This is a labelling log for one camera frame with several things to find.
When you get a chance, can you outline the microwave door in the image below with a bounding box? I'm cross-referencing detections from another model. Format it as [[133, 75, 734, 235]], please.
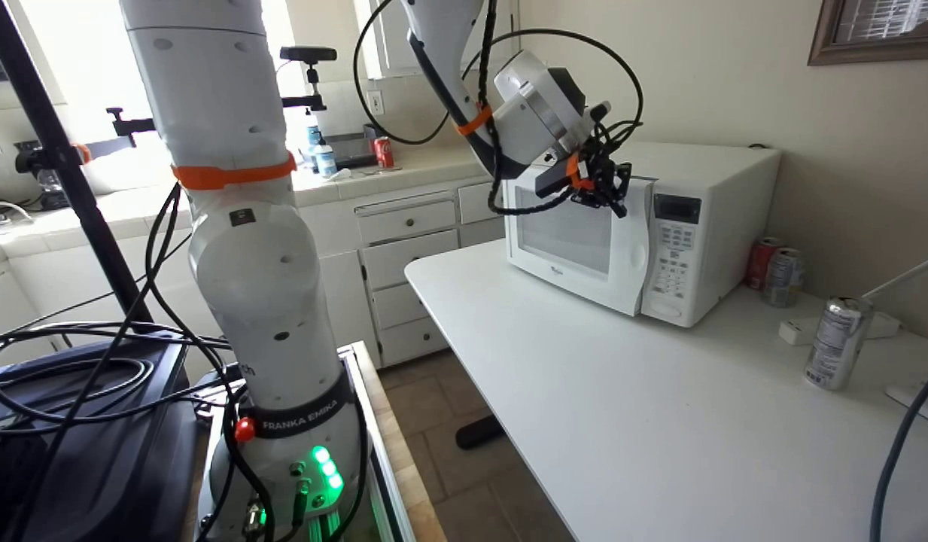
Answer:
[[504, 167, 655, 317]]

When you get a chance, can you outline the white microwave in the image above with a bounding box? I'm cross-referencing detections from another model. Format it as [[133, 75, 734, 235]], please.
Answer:
[[504, 142, 782, 329]]

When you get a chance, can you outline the silver soda can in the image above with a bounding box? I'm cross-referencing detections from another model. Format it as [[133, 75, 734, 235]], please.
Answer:
[[762, 248, 805, 308], [804, 296, 875, 391]]

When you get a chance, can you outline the white kitchen cabinet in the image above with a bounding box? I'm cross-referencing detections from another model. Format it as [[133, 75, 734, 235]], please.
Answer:
[[0, 143, 510, 371]]

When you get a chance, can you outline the white power adapter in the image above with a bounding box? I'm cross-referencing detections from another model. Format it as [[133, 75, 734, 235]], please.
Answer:
[[779, 312, 902, 346]]

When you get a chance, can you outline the black tray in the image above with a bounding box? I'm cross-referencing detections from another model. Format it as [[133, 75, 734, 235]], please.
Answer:
[[324, 132, 379, 171]]

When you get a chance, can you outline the pump dispenser bottle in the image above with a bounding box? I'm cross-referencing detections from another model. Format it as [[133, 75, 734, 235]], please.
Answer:
[[305, 109, 324, 170]]

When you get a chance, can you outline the framed picture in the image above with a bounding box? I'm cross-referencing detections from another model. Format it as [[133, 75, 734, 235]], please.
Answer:
[[808, 0, 928, 66]]

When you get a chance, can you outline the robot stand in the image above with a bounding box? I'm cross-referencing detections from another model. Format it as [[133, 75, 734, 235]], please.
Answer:
[[181, 340, 449, 542]]

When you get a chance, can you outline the white flat device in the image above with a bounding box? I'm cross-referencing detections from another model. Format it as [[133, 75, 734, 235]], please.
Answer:
[[885, 379, 928, 430]]

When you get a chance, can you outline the black hard case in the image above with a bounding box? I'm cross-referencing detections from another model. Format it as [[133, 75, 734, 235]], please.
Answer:
[[0, 331, 202, 542]]

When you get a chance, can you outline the white cable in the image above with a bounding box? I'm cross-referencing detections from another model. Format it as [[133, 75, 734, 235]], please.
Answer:
[[861, 251, 928, 303]]

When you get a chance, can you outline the grey cable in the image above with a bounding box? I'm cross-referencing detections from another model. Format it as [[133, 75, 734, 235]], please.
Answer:
[[870, 358, 928, 542]]

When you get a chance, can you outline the bundle of black cables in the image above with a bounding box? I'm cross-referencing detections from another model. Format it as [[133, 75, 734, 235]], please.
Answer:
[[0, 184, 242, 456]]

